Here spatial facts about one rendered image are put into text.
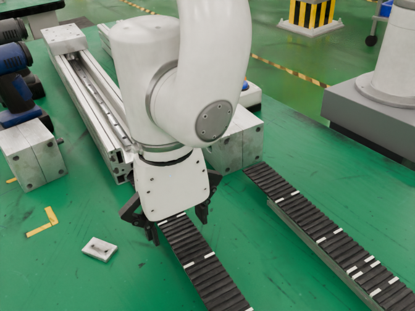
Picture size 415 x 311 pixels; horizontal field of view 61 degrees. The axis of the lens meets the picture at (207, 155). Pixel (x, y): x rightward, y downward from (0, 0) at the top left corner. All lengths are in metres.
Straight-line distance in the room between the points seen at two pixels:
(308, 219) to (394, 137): 0.31
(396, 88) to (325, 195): 0.31
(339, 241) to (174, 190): 0.26
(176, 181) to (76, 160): 0.39
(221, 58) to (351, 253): 0.36
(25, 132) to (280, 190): 0.51
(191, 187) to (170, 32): 0.22
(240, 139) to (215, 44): 0.39
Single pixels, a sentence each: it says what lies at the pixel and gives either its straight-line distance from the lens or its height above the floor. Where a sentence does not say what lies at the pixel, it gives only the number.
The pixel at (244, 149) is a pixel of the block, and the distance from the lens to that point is 0.71.
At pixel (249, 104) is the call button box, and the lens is 0.90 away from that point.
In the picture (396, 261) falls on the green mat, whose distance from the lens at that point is 0.63.
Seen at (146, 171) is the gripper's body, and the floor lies 0.96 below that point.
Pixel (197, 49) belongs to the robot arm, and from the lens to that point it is 0.32.
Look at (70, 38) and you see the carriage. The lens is 1.20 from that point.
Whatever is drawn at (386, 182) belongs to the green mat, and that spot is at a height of 0.78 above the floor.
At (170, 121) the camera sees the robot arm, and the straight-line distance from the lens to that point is 0.35.
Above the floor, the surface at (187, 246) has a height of 0.82.
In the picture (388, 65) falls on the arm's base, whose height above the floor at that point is 0.92.
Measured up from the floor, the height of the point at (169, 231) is 0.81.
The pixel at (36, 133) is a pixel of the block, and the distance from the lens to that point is 0.79.
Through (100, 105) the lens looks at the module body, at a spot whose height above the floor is 0.84.
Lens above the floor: 1.25
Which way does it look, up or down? 37 degrees down
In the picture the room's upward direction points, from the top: 4 degrees counter-clockwise
